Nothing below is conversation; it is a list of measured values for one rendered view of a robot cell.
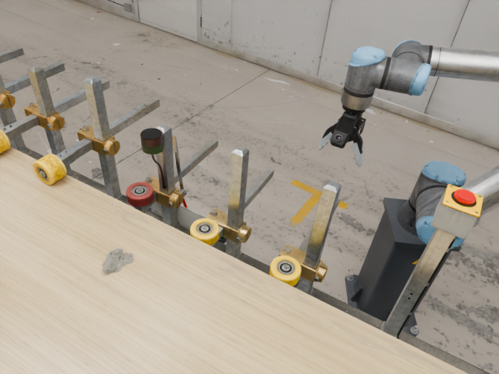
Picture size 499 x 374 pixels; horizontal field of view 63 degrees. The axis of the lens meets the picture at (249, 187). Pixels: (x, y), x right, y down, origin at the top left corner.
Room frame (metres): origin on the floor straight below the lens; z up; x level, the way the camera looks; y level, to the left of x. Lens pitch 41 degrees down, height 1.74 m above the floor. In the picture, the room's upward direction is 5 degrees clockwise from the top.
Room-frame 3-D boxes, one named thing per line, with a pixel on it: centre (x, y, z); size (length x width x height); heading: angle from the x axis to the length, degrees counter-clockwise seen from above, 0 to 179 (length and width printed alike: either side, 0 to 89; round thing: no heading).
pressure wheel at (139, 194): (0.91, 0.33, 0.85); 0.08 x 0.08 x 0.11
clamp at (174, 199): (0.97, 0.28, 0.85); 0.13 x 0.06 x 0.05; 64
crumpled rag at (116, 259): (0.64, 0.32, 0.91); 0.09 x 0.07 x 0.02; 147
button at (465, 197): (0.63, -0.43, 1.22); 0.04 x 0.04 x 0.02
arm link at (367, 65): (1.13, -0.30, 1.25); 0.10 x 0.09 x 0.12; 77
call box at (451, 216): (0.63, -0.43, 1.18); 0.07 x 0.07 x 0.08; 64
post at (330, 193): (0.74, -0.19, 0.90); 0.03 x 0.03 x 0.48; 64
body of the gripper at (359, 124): (1.14, -0.30, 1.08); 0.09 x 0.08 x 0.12; 149
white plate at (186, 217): (0.97, 0.22, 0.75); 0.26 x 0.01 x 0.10; 64
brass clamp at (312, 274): (0.75, -0.17, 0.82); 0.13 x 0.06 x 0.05; 64
